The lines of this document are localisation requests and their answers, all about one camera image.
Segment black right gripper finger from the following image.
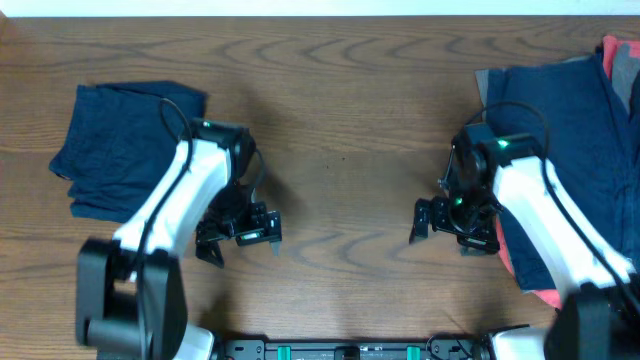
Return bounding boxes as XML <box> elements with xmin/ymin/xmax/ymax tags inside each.
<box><xmin>460</xmin><ymin>245</ymin><xmax>500</xmax><ymax>256</ymax></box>
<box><xmin>409</xmin><ymin>198</ymin><xmax>431</xmax><ymax>244</ymax></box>

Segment navy blue trousers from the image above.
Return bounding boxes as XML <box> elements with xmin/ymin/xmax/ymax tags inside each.
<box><xmin>49</xmin><ymin>81</ymin><xmax>207</xmax><ymax>223</ymax></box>

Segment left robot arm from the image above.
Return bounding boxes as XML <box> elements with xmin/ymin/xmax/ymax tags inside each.
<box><xmin>75</xmin><ymin>119</ymin><xmax>282</xmax><ymax>359</ymax></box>

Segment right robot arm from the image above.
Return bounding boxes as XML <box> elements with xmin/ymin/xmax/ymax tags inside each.
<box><xmin>409</xmin><ymin>123</ymin><xmax>639</xmax><ymax>359</ymax></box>

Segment navy blue folded shirt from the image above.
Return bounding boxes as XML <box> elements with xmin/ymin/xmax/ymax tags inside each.
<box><xmin>484</xmin><ymin>55</ymin><xmax>639</xmax><ymax>263</ymax></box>

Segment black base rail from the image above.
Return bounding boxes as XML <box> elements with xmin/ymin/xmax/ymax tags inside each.
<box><xmin>209</xmin><ymin>335</ymin><xmax>494</xmax><ymax>360</ymax></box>

